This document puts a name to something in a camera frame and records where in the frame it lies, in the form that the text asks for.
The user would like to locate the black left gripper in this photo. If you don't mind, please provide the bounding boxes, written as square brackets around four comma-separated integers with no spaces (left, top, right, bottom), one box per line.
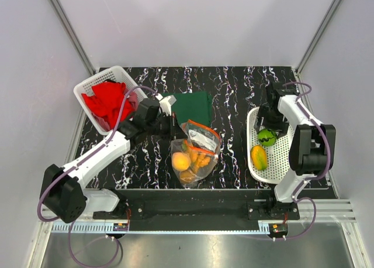
[146,112,188,140]

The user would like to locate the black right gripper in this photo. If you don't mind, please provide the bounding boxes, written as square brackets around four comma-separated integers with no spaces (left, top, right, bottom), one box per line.
[254,105,289,139]

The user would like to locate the clear zip top bag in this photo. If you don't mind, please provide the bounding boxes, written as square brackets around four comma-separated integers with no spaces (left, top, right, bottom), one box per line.
[171,120,221,188]

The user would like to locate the orange toy fried snack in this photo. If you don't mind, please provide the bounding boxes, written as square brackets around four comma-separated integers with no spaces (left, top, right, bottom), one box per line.
[189,150,211,174]

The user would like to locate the yellow green toy mango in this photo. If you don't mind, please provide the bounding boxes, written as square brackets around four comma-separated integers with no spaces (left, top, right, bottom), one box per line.
[250,145,268,171]

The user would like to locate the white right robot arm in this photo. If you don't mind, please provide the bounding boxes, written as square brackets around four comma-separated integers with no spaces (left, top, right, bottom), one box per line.
[247,82,336,219]

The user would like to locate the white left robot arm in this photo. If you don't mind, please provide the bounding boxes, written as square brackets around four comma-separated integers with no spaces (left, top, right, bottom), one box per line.
[38,95,186,224]

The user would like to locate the orange toy peach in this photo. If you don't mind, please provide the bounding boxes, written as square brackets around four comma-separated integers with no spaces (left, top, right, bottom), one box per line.
[171,152,191,171]

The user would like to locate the folded green cloth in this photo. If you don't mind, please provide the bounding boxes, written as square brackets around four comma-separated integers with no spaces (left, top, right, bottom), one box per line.
[162,91,212,127]

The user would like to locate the white perforated tray basket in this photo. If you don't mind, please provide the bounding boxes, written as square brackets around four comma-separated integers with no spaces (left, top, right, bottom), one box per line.
[246,107,294,184]

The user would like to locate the brown toy orange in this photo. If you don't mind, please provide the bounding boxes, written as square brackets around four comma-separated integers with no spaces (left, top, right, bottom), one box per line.
[179,170,196,184]

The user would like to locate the red cloth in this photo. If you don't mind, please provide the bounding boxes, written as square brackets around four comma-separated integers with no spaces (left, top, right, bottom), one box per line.
[81,80,128,131]

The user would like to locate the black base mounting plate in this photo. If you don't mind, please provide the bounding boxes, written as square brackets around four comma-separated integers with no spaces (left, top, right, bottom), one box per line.
[93,189,297,219]

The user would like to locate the white laundry basket left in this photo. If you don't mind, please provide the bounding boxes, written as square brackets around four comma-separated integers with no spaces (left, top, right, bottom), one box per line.
[74,66,137,135]

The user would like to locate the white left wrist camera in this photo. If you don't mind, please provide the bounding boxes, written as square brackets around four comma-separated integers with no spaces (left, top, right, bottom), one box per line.
[155,94,176,116]

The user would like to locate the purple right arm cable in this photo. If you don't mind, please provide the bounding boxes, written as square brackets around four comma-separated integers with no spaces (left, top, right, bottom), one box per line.
[282,82,334,241]

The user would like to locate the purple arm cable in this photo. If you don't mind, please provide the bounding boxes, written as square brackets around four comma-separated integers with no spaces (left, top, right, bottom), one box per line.
[282,82,334,241]
[36,85,158,266]

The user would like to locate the left aluminium frame post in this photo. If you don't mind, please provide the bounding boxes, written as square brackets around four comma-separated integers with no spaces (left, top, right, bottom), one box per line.
[49,0,96,75]

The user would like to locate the aluminium frame post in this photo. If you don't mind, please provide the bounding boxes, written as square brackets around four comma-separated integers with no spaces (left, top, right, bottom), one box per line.
[49,0,96,75]
[295,0,343,74]

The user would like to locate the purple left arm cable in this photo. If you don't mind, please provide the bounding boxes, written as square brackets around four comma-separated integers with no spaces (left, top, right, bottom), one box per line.
[36,85,158,266]

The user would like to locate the right aluminium frame post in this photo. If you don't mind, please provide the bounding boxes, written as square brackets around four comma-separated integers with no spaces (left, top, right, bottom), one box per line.
[295,0,343,74]

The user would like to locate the aluminium front rail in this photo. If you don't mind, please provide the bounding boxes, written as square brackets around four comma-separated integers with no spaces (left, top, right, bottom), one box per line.
[49,200,356,238]

